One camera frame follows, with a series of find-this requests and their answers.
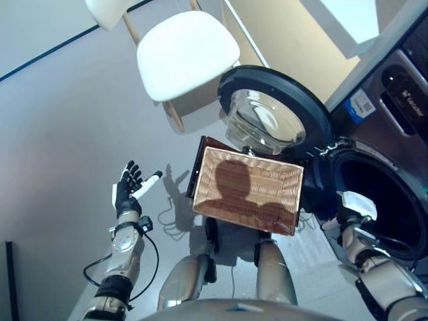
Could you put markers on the blue energy label sticker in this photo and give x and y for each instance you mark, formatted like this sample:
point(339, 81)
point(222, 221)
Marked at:
point(359, 103)

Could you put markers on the round washing machine door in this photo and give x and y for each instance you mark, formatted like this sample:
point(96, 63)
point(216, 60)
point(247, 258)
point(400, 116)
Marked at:
point(301, 97)

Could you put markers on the silver right robot leg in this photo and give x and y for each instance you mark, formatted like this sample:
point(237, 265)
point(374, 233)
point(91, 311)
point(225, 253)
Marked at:
point(274, 274)

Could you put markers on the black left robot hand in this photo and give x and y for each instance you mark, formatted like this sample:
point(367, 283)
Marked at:
point(125, 197)

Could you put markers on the grey robot torso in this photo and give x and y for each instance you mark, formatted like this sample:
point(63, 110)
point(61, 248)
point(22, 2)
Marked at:
point(250, 311)

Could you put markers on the white chair with wooden legs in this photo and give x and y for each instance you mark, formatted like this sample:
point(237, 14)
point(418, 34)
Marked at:
point(187, 57)

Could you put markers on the dark washing machine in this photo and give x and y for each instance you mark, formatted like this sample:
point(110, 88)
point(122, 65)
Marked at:
point(394, 143)

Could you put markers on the white cabinet side panel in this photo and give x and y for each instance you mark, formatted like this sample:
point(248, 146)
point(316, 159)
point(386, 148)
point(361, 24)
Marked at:
point(368, 67)

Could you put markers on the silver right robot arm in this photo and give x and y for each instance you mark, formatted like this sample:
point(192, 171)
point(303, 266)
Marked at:
point(378, 267)

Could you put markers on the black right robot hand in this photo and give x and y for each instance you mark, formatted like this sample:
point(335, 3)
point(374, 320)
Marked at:
point(356, 207)

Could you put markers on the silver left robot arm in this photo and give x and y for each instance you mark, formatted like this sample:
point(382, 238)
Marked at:
point(123, 261)

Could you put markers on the grey box with dark edge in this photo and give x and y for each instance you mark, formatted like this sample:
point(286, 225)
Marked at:
point(10, 284)

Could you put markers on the wicker laundry basket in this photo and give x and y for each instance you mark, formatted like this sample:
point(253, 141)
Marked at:
point(207, 200)

